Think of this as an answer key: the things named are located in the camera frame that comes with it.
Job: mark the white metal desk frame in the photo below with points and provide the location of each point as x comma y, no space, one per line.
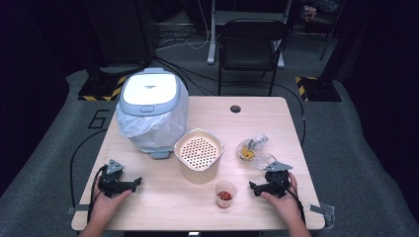
211,39

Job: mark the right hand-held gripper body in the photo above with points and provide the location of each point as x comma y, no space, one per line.
276,184

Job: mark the white grey lidded trash bin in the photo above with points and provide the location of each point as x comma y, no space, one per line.
150,87

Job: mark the person's left hand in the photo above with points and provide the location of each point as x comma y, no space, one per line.
105,207

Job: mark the black folding chair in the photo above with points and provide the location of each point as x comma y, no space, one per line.
252,46

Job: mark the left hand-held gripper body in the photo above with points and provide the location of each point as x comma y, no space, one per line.
112,184

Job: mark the grey metal table bracket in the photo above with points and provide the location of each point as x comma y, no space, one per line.
326,212

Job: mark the clear plastic cup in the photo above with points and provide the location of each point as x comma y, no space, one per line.
225,204

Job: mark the red food pieces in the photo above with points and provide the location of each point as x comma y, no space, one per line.
224,196

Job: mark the black stand base hazard tape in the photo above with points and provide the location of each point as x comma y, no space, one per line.
99,89
322,90

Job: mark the beige container with perforated strainer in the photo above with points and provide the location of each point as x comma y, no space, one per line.
201,173

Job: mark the clear wrapper yellow print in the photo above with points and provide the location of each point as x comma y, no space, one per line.
250,152

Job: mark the white plastic bin liner bag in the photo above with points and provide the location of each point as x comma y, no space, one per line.
154,128

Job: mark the person's right hand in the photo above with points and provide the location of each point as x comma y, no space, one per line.
286,205

